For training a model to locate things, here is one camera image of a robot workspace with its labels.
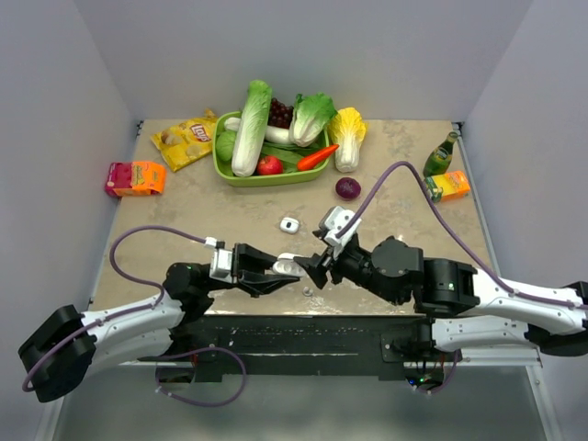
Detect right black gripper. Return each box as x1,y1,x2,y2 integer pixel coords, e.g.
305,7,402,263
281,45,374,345
294,234,404,304

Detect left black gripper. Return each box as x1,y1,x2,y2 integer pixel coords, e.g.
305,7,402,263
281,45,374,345
203,243,300,299

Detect white gold-rimmed charging case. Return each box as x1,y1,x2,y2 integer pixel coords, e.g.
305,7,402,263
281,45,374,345
279,217,300,234

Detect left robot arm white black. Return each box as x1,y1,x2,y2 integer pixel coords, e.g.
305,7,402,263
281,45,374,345
17,243,304,403

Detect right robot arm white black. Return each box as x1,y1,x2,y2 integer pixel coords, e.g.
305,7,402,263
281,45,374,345
294,237,587,361

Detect purple onion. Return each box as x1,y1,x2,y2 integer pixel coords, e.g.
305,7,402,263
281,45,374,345
335,177,361,200

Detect green plastic tray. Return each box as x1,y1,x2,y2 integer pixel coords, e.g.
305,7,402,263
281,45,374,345
212,111,330,187

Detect orange carrot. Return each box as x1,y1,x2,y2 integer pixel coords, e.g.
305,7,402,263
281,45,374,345
297,144,339,172

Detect red apple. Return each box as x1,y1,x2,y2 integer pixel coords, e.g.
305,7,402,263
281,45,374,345
256,155,284,175

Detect green leafy vegetable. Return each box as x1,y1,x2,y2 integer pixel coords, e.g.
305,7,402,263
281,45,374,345
261,142,321,174

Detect long napa cabbage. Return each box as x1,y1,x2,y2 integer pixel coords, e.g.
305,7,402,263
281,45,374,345
232,80,273,177

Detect green round vegetable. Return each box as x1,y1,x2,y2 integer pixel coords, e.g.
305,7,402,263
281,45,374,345
215,130,237,162

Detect white radish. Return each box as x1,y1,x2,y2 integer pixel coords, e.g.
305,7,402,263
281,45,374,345
224,117,292,145

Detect yellow cabbage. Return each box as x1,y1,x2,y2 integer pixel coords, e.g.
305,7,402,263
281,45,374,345
327,107,368,174

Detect yellow Lays chips bag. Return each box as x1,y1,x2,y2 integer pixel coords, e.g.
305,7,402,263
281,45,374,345
151,108,218,172

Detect green lettuce head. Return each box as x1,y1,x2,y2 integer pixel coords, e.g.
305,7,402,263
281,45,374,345
288,93,337,147

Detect dark purple grapes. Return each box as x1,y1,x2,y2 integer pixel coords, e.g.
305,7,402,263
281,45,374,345
268,97,294,129

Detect pink orange snack box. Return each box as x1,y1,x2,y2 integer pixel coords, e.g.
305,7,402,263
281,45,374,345
104,161,166,198

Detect orange green juice carton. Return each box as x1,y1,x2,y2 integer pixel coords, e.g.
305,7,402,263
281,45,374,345
424,171,470,203

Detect green glass bottle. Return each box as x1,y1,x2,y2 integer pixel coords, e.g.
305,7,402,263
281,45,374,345
423,131,458,177

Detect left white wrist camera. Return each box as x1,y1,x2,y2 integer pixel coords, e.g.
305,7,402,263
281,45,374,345
204,236,233,283

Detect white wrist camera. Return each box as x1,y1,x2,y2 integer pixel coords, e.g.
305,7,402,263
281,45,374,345
204,236,233,283
312,206,362,251

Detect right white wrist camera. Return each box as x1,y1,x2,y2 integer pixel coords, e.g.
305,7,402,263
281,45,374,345
312,206,362,251

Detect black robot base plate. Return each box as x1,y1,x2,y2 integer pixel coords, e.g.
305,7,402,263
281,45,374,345
159,315,462,384

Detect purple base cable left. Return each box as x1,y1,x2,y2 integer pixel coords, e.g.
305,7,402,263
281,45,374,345
146,346,249,408

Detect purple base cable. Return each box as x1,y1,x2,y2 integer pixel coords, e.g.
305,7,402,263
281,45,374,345
146,346,249,408
411,351,462,396

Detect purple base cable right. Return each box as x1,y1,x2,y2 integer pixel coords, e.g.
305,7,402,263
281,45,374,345
411,351,462,396

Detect aluminium frame rail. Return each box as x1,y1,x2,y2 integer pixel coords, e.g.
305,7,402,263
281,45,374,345
459,345,542,367

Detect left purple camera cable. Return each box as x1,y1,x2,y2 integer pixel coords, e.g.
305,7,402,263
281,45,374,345
21,224,217,393

